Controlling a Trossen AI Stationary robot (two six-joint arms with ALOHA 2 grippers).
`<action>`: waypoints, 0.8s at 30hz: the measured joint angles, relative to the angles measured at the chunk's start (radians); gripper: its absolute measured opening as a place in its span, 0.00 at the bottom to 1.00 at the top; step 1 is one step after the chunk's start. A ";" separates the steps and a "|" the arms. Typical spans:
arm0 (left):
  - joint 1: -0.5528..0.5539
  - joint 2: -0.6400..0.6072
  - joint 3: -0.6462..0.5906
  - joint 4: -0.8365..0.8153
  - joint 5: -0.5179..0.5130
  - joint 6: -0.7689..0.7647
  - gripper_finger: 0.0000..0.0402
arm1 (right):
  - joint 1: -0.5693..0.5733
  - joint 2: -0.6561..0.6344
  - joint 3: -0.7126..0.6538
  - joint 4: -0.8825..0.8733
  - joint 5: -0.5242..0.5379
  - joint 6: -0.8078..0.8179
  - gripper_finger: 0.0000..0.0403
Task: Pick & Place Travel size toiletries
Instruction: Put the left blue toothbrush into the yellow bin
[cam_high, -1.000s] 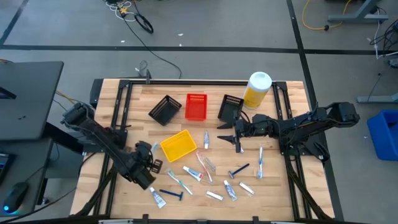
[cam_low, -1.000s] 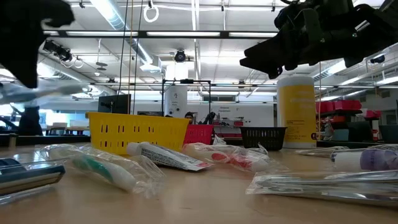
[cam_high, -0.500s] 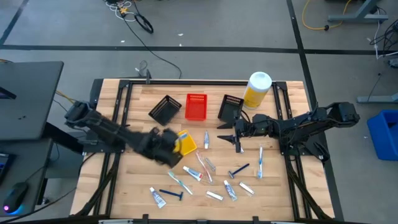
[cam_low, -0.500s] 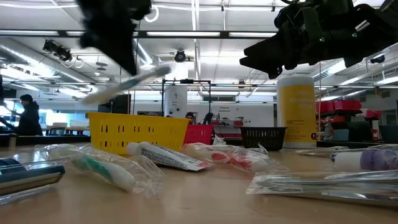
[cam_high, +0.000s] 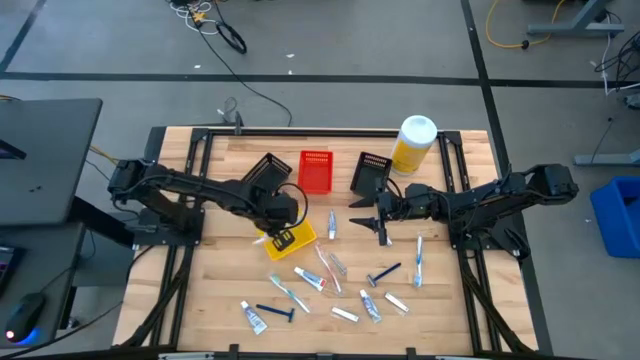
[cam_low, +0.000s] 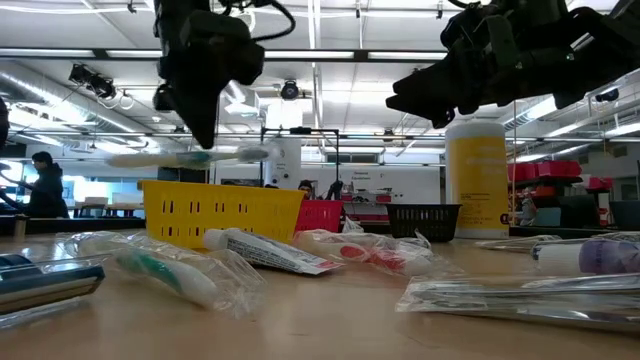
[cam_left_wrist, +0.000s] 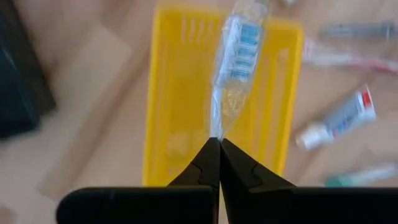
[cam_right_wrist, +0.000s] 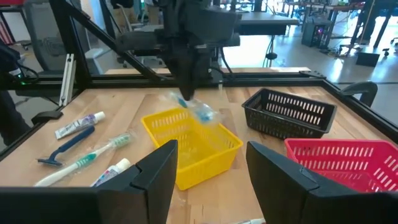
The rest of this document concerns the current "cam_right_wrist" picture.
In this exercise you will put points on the black slotted plastic basket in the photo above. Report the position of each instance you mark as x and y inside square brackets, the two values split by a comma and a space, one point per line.
[280, 127]

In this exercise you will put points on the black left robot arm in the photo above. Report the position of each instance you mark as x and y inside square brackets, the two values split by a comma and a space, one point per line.
[205, 18]

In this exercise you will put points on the silver aluminium extrusion piece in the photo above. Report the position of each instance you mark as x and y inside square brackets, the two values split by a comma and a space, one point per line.
[66, 81]

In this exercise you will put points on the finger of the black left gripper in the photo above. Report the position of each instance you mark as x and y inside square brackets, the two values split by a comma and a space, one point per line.
[199, 68]
[177, 68]

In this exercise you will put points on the background workbench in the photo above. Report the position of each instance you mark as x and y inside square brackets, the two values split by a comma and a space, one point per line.
[342, 6]

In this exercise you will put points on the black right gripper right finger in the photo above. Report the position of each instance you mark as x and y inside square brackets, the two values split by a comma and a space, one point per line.
[276, 186]

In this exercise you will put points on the dark background desk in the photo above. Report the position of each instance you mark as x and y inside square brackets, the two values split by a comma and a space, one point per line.
[264, 21]

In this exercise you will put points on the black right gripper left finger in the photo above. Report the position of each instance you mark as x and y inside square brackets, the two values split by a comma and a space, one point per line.
[146, 186]

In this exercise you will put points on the grey mesh office chair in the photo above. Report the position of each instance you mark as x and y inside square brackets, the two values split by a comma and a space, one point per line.
[46, 37]

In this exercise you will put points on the black chair armrest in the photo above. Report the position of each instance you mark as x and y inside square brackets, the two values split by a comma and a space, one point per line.
[46, 116]
[360, 88]

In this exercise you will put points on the green white toothbrush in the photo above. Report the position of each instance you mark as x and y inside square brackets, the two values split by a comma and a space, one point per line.
[84, 160]

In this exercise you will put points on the dark blue disposable razor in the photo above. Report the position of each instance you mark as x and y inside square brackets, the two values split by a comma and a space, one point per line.
[71, 141]

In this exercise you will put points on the person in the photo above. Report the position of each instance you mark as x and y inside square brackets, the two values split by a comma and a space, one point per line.
[122, 14]
[11, 121]

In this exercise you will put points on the red slotted plastic basket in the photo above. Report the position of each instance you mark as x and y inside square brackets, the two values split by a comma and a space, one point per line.
[348, 183]

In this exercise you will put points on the black aluminium table frame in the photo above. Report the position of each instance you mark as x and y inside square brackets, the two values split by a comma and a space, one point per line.
[264, 81]

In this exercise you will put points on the yellow slotted plastic basket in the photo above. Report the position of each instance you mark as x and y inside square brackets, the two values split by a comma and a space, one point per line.
[199, 174]

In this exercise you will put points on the black device with green light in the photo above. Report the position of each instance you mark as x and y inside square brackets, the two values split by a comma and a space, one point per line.
[9, 59]

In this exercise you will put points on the blue white toothbrush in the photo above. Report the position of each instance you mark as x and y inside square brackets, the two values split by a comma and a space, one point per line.
[203, 115]

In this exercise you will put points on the black box on floor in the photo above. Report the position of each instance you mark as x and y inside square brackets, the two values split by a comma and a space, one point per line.
[367, 59]

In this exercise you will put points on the black computer tower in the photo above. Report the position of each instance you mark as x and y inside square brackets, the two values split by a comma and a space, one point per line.
[314, 32]

